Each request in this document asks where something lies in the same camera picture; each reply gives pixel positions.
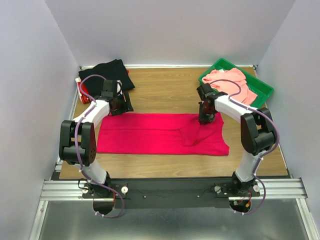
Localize magenta t shirt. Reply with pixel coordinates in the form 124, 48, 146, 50
97, 113, 230, 156

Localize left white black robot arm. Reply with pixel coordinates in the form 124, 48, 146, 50
59, 78, 133, 198

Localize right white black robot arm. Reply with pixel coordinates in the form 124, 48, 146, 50
196, 83, 280, 196

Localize black folded t shirt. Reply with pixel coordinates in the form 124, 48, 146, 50
78, 59, 135, 97

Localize salmon pink t shirt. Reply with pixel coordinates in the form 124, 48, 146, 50
201, 68, 258, 105

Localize green plastic bin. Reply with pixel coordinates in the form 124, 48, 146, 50
198, 58, 274, 108

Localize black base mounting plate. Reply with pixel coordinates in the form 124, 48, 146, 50
81, 177, 261, 212

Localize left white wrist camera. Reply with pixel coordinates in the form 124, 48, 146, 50
116, 80, 123, 96

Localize aluminium frame rail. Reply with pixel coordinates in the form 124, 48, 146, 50
40, 178, 308, 201

